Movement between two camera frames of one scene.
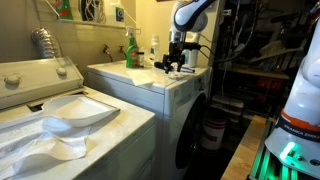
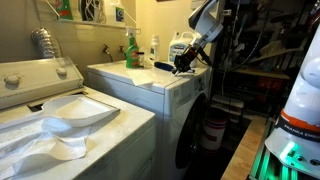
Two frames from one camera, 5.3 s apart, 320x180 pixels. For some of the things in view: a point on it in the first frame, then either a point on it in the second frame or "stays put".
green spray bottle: [132, 51] stays put
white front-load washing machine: [177, 100] stays put
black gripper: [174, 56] → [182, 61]
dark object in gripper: [162, 66] stays put
